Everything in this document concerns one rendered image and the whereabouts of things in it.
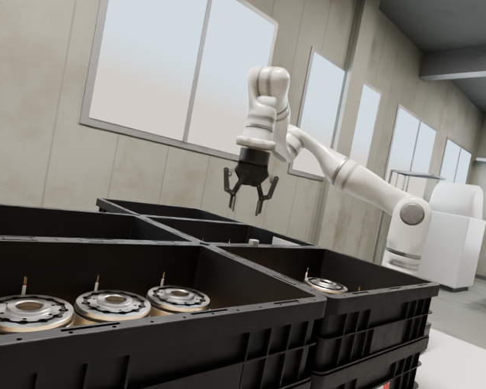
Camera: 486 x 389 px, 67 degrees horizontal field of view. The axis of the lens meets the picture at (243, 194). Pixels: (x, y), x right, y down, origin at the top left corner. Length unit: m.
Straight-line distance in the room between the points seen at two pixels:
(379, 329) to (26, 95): 2.23
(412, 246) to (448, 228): 5.44
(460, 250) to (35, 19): 5.89
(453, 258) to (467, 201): 0.90
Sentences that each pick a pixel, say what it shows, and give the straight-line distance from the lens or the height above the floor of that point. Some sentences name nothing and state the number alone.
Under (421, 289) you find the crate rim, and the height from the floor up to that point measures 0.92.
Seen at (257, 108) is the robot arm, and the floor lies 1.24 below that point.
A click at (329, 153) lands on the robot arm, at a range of 1.12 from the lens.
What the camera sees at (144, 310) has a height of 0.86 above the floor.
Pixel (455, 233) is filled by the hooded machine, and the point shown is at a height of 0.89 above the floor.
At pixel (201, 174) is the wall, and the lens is 3.04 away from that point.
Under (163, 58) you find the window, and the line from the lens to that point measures 2.84.
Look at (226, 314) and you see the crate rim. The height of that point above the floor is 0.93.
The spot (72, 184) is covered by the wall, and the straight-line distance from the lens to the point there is 2.58.
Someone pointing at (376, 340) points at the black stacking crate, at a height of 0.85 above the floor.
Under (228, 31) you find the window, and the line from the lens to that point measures 3.24.
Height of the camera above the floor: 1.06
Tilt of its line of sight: 2 degrees down
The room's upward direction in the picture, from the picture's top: 11 degrees clockwise
